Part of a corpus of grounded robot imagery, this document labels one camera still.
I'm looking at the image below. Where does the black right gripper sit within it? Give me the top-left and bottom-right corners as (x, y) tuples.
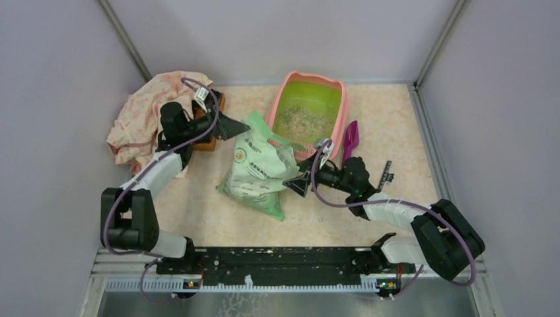
(283, 151), (353, 197)

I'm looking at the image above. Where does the green cat litter bag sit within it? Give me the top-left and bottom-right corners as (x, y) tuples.
(216, 111), (304, 221)

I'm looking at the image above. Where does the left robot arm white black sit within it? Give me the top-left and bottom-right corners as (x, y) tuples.
(100, 102), (250, 273)

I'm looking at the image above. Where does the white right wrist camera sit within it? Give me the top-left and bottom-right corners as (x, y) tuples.
(314, 137), (334, 170)

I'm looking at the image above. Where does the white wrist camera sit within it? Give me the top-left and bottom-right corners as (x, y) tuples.
(193, 87), (209, 113)
(314, 137), (334, 170)

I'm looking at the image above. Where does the pink green litter box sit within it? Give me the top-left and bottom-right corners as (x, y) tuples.
(265, 71), (349, 160)

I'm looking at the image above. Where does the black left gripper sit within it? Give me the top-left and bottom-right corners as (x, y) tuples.
(182, 103), (250, 141)

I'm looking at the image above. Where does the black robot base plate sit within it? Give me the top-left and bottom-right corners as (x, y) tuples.
(156, 247), (416, 287)

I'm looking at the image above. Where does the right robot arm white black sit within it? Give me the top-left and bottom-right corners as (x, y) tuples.
(283, 157), (485, 286)

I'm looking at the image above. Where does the pink floral crumpled cloth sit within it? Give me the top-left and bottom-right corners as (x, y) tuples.
(106, 71), (213, 176)

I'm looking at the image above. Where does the aluminium frame rail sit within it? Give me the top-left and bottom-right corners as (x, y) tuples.
(91, 246), (471, 296)

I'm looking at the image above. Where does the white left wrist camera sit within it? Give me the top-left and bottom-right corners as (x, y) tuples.
(193, 87), (209, 113)

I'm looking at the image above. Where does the brown wooden tray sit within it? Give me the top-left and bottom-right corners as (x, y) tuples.
(192, 88), (227, 153)

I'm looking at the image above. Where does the magenta plastic litter scoop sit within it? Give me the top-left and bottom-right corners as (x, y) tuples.
(341, 120), (360, 165)

